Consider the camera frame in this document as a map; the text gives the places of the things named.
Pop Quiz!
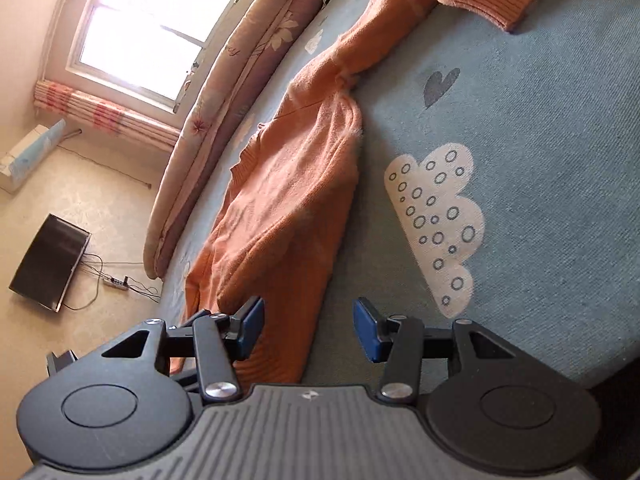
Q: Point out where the black television cable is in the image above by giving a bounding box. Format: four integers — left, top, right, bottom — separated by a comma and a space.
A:
62, 252, 108, 311

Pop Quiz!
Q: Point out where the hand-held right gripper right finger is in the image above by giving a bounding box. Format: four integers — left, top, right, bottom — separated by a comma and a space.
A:
352, 297, 518, 403

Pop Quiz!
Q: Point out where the black television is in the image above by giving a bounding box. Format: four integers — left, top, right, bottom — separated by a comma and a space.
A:
9, 213, 92, 312

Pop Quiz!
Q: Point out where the pink floral quilt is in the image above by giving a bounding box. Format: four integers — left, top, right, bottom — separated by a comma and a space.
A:
142, 0, 366, 278

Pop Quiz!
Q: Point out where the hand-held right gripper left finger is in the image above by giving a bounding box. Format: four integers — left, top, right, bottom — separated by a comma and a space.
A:
102, 296, 266, 403

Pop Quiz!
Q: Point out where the orange knit sweater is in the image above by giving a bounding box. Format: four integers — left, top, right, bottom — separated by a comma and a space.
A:
182, 0, 551, 383

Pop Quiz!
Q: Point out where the black power strip cable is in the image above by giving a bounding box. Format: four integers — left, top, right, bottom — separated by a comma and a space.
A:
127, 276, 163, 302

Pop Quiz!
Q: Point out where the thin air conditioner cable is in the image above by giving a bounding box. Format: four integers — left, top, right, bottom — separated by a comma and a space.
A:
56, 130, 153, 190

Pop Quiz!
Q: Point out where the pink striped curtain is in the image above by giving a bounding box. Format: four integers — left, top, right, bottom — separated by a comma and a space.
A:
34, 79, 182, 152

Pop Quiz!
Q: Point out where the window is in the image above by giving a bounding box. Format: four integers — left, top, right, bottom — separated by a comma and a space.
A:
67, 0, 251, 116

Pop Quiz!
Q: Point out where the blue printed bed sheet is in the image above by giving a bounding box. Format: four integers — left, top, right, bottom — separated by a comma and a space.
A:
160, 0, 640, 396

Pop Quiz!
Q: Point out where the white air conditioner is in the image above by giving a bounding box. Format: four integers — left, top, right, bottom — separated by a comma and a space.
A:
0, 119, 67, 193

